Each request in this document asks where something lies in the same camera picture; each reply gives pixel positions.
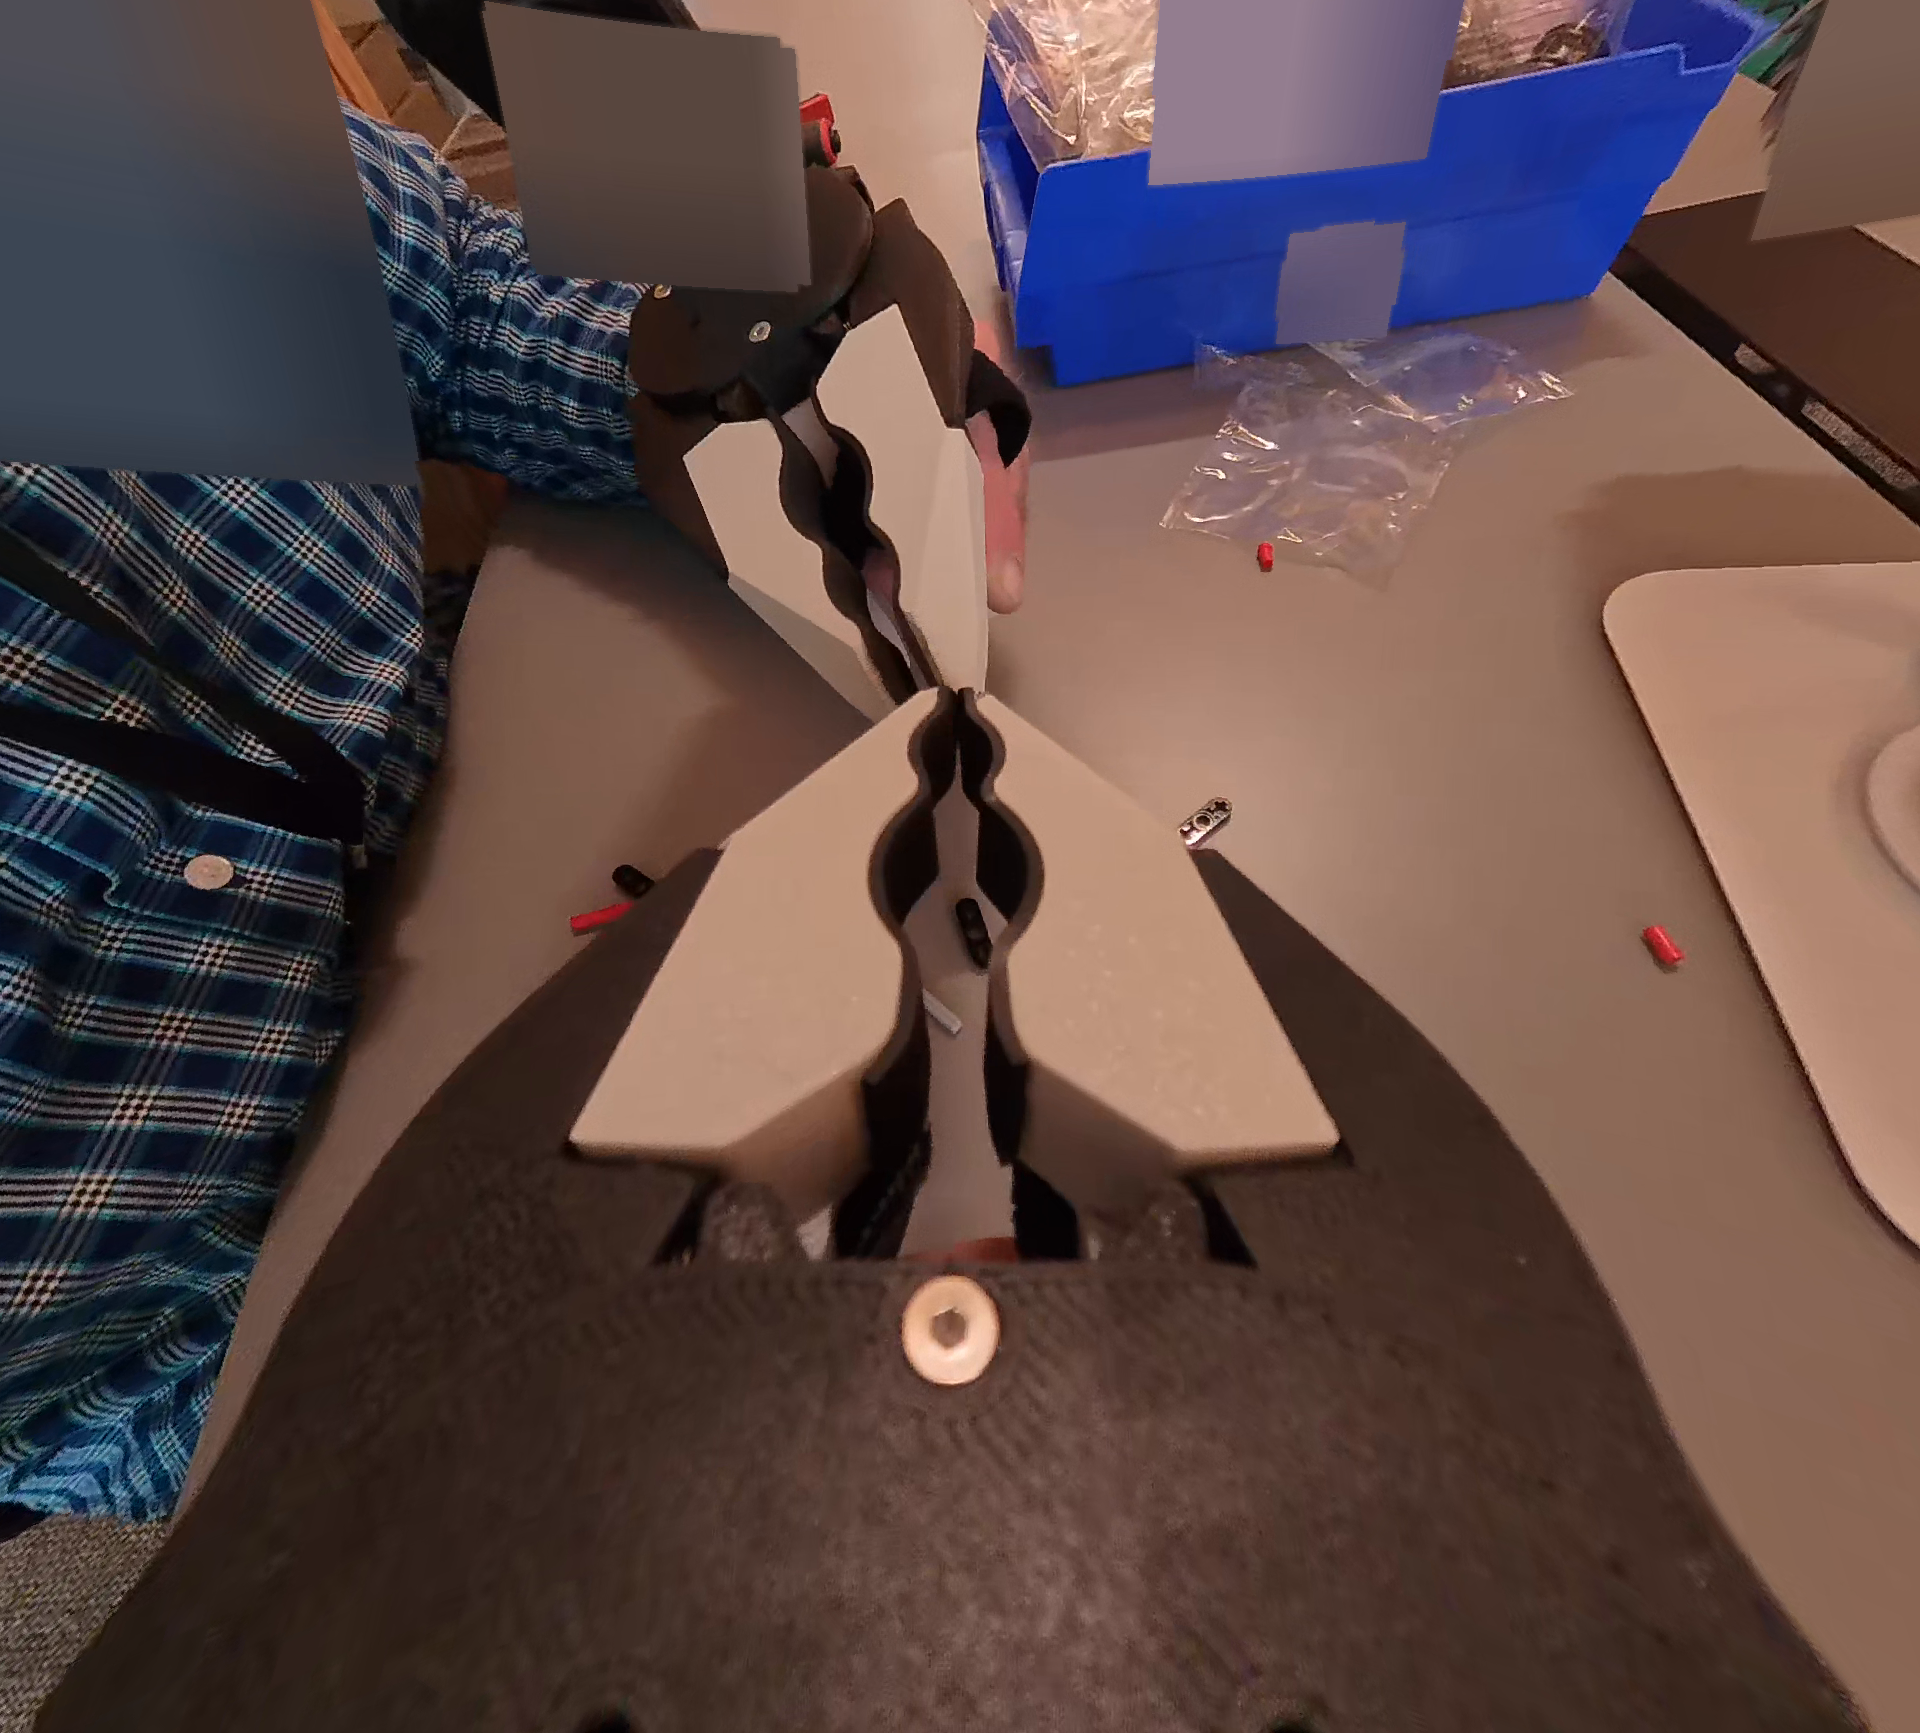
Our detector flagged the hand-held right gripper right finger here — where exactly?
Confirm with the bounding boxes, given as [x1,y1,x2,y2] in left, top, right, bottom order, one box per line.
[957,687,1342,1268]

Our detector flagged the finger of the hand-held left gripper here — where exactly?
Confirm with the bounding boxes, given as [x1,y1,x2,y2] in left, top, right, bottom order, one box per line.
[682,405,920,722]
[816,296,997,700]

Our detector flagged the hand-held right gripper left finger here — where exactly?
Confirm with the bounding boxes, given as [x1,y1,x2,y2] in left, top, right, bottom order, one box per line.
[566,687,966,1268]

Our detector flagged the person's left forearm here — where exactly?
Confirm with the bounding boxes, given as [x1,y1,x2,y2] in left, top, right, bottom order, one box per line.
[342,104,662,508]

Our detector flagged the black lego box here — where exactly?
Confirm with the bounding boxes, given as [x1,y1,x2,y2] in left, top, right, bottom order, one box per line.
[1612,195,1920,535]

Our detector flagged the person's left hand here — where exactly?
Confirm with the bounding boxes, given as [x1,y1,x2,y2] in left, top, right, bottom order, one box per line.
[966,410,1035,615]

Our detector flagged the clear plastic bag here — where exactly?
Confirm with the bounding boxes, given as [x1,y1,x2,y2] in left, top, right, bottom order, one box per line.
[1162,327,1579,591]

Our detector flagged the pile of clear plastic bags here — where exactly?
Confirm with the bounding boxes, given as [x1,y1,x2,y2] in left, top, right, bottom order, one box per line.
[937,0,1652,167]

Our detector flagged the person's torso plaid shirt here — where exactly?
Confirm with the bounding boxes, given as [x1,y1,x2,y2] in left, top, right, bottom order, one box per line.
[0,459,460,1526]

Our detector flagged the blue plastic bin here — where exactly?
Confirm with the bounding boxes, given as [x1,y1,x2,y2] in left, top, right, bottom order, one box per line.
[974,0,1780,393]

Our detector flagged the black shoulder strap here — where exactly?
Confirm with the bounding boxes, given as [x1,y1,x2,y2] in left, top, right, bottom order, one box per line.
[0,518,375,850]

